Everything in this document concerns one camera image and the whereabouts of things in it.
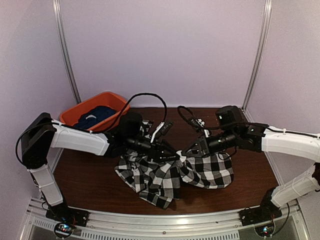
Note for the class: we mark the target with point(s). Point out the black white checkered shirt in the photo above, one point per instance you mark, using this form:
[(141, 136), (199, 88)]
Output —
[(160, 183)]

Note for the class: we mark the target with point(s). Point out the right aluminium corner post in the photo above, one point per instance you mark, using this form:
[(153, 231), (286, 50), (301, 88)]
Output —
[(264, 30)]

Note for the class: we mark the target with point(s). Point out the left aluminium corner post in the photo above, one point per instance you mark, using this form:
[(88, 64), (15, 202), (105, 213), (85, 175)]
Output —
[(64, 49)]

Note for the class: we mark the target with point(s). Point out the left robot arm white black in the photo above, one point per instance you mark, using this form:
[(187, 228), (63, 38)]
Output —
[(44, 133)]

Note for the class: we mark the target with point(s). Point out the aluminium corner post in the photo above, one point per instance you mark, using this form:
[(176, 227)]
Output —
[(264, 30), (64, 49)]

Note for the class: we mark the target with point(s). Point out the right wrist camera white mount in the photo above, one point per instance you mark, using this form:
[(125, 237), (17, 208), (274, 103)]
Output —
[(199, 126)]

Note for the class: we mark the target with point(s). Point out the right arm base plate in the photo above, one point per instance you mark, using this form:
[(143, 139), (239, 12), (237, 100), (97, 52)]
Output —
[(259, 214)]

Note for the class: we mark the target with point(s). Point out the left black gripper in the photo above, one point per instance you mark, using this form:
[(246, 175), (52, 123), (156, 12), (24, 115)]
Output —
[(156, 152)]

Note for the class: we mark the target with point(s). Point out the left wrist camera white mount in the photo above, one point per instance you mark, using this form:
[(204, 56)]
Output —
[(161, 130)]

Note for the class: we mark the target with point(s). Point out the dark blue garment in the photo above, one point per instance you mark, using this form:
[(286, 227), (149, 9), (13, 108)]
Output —
[(94, 117)]

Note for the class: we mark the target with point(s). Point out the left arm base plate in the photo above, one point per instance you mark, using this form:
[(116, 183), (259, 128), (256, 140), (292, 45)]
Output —
[(65, 214)]

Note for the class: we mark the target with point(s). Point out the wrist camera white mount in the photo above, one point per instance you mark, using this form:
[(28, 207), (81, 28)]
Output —
[(199, 126), (161, 130)]

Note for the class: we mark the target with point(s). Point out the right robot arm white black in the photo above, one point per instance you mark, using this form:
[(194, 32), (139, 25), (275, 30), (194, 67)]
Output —
[(259, 137)]

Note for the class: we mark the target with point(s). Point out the aluminium front rail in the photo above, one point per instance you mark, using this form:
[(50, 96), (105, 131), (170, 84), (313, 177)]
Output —
[(223, 225)]

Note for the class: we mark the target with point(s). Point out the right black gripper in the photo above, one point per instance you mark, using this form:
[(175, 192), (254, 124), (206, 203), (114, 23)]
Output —
[(204, 147)]

